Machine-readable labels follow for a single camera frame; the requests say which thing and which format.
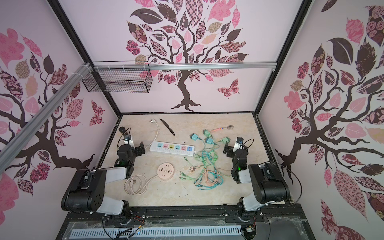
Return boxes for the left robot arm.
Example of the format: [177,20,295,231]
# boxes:
[61,134,146,218]

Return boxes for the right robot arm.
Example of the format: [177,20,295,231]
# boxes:
[223,137,290,214]

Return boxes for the white multicolour power strip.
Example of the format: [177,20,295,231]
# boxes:
[150,141,195,157]

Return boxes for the round pink power strip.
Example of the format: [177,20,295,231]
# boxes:
[157,163,175,181]

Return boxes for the small green charger plug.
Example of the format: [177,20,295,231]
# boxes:
[219,137,231,144]

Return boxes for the black knife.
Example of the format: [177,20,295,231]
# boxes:
[160,119,176,136]

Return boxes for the pink handled spoon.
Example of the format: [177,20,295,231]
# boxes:
[212,125,234,132]

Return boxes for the green teal cable tangle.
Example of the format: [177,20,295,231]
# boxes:
[179,140,232,192]

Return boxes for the wire mesh basket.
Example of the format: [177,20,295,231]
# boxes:
[82,60,153,94]

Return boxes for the white vented cable duct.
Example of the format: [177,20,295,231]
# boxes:
[68,226,242,240]

